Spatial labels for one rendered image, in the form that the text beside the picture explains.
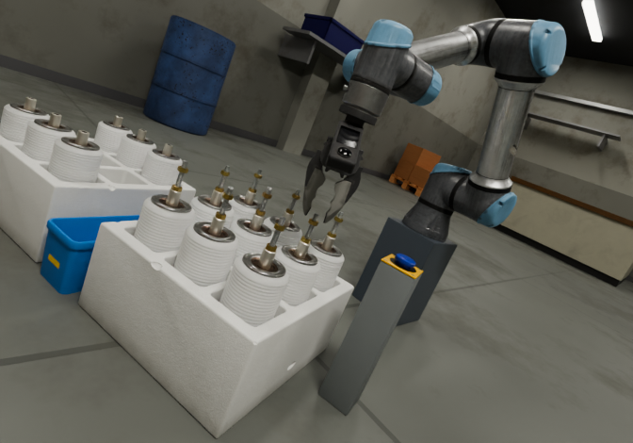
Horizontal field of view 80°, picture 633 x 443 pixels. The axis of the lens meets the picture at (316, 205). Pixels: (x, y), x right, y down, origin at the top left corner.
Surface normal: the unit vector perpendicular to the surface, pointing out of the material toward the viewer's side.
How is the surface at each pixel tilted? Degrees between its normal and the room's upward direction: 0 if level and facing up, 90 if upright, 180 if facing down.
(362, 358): 90
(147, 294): 90
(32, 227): 90
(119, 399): 0
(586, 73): 90
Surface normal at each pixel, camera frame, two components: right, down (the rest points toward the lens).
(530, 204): -0.66, -0.11
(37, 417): 0.37, -0.90
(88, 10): 0.65, 0.42
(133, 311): -0.46, 0.02
